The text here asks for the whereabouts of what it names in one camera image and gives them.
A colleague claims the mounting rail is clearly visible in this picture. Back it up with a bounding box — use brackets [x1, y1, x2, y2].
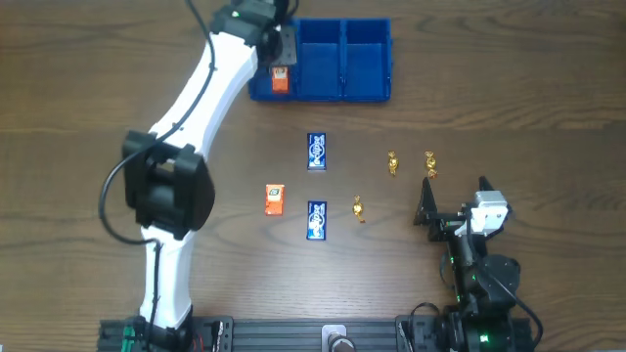
[97, 315, 532, 352]

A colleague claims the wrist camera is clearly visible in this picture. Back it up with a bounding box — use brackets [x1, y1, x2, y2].
[454, 190, 513, 240]
[279, 24, 298, 66]

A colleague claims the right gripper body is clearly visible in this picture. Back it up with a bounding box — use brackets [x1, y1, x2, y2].
[427, 212, 467, 243]

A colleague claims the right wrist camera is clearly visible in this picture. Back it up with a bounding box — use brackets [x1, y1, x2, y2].
[454, 190, 513, 240]

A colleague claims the blue tray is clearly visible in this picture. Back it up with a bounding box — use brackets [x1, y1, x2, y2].
[247, 18, 393, 104]

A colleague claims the orange candy box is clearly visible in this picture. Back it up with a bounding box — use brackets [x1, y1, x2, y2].
[264, 183, 286, 217]
[271, 66, 290, 94]

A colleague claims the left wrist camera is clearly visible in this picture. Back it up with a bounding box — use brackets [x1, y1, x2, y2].
[279, 24, 298, 66]

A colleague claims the blue candy pack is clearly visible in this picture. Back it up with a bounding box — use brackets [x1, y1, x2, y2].
[306, 199, 328, 242]
[306, 132, 328, 171]

